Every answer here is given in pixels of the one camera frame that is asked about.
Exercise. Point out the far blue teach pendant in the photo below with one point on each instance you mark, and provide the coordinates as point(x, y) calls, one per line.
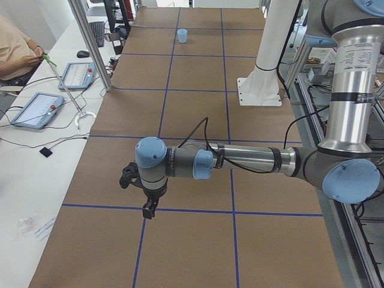
point(78, 75)

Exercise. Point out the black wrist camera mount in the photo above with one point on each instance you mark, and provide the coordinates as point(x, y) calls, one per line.
point(130, 176)

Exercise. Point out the black computer mouse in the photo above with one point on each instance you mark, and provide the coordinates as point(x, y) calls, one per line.
point(83, 54)

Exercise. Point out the aluminium frame post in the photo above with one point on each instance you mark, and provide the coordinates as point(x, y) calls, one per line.
point(85, 30)

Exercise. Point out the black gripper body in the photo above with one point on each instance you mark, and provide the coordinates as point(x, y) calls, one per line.
point(153, 195)

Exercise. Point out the black keyboard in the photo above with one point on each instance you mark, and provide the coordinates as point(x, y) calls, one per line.
point(97, 29)

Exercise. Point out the clear plastic bag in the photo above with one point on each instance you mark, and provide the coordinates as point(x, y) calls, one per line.
point(27, 225)

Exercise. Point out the light blue plastic cup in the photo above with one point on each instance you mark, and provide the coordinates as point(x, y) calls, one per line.
point(182, 35)

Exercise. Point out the blue teach pendant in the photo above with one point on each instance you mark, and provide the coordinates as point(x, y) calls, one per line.
point(78, 75)
point(38, 111)

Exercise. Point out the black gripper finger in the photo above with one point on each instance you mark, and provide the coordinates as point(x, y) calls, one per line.
point(149, 208)

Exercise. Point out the near blue teach pendant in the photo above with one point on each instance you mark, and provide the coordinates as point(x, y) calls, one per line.
point(38, 111)

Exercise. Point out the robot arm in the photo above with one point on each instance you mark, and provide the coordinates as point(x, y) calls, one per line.
point(340, 166)

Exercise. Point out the white central pillar base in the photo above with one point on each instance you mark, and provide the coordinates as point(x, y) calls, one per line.
point(261, 87)

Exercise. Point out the small black square pad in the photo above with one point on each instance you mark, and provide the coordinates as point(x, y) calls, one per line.
point(45, 152)

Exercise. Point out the person in beige shirt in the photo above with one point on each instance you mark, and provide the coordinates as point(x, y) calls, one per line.
point(20, 55)

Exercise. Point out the metal reacher grabber stick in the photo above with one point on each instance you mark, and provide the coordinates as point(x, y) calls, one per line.
point(62, 86)

